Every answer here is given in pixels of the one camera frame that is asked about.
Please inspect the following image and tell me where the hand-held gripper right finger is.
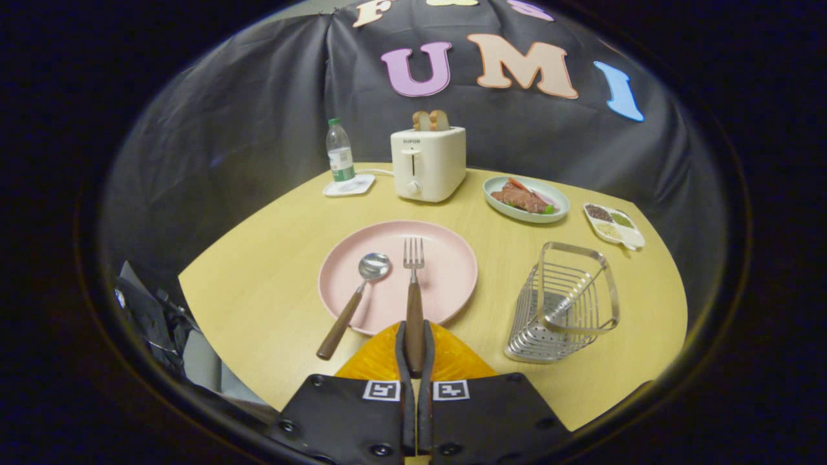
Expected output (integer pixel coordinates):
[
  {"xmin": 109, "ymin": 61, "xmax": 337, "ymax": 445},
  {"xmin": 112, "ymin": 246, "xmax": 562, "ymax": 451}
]
[{"xmin": 417, "ymin": 321, "xmax": 572, "ymax": 465}]

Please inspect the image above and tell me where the wooden handled metal fork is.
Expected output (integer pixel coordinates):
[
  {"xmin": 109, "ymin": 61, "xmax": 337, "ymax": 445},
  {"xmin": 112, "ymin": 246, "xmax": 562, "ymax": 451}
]
[{"xmin": 403, "ymin": 237, "xmax": 427, "ymax": 378}]

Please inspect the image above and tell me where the clear plastic water bottle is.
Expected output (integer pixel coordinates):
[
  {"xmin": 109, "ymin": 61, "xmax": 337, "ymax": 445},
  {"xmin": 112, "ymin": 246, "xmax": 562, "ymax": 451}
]
[{"xmin": 326, "ymin": 118, "xmax": 357, "ymax": 183}]

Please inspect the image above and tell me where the white square coaster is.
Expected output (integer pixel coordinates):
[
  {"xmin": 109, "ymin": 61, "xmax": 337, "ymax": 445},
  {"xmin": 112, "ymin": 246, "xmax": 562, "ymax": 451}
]
[{"xmin": 322, "ymin": 174, "xmax": 376, "ymax": 197}]

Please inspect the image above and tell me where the brown meat slice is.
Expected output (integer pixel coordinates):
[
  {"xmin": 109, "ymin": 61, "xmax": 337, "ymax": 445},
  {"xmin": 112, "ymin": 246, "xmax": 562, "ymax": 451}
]
[{"xmin": 490, "ymin": 186, "xmax": 549, "ymax": 214}]

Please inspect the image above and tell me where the cream white toaster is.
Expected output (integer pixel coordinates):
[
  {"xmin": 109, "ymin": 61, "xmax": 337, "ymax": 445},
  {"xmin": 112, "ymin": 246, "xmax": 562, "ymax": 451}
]
[{"xmin": 390, "ymin": 126, "xmax": 467, "ymax": 203}]

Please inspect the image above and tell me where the wooden handled metal spoon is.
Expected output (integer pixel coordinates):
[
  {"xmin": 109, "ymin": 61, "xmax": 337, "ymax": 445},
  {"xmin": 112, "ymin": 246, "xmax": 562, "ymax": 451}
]
[{"xmin": 316, "ymin": 253, "xmax": 392, "ymax": 361}]

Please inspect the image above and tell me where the pale green food plate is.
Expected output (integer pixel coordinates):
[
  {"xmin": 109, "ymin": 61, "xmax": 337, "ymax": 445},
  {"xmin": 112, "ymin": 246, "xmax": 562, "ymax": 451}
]
[{"xmin": 483, "ymin": 176, "xmax": 571, "ymax": 224}]

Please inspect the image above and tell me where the metal wire cutlery basket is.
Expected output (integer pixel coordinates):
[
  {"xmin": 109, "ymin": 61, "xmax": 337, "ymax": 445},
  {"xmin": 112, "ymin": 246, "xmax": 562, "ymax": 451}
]
[{"xmin": 504, "ymin": 242, "xmax": 621, "ymax": 364}]

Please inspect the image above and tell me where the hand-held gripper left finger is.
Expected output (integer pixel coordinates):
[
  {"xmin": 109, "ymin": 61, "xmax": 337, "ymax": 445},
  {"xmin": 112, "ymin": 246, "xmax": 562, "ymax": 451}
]
[{"xmin": 275, "ymin": 321, "xmax": 419, "ymax": 465}]

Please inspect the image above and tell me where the dark bag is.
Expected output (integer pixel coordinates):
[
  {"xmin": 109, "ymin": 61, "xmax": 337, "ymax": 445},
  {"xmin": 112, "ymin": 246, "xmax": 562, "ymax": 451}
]
[{"xmin": 115, "ymin": 260, "xmax": 201, "ymax": 375}]

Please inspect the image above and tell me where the pink round plate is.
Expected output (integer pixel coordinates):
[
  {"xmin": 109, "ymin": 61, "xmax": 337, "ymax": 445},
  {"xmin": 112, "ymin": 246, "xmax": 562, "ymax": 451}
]
[{"xmin": 318, "ymin": 220, "xmax": 479, "ymax": 336}]

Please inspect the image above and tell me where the white divided seasoning dish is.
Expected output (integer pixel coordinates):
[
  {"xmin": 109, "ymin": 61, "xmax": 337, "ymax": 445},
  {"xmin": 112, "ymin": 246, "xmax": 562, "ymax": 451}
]
[{"xmin": 583, "ymin": 203, "xmax": 646, "ymax": 251}]

